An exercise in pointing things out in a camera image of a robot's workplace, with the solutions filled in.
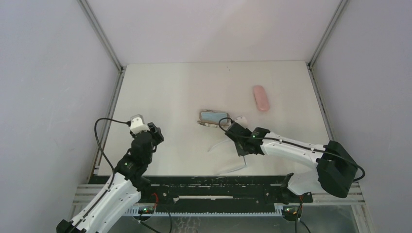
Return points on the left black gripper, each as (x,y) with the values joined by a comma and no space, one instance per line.
(155,132)

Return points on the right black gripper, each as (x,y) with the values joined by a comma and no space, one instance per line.
(234,132)

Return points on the white sunglasses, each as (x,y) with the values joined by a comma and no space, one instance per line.
(231,163)

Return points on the patterned glasses case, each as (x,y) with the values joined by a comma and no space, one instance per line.
(223,122)

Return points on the pink glasses case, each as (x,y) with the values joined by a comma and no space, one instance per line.
(261,99)

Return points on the light blue cloth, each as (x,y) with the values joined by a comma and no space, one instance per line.
(212,117)

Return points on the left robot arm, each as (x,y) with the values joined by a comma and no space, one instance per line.
(124,188)

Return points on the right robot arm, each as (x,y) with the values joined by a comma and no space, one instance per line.
(331,168)

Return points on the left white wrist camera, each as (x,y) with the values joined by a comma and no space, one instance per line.
(138,125)

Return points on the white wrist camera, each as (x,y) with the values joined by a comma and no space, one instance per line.
(242,121)
(138,125)

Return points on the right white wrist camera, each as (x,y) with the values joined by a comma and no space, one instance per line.
(242,121)

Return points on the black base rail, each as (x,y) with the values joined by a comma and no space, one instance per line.
(220,194)

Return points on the aluminium frame rail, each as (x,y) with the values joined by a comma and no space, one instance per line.
(354,198)

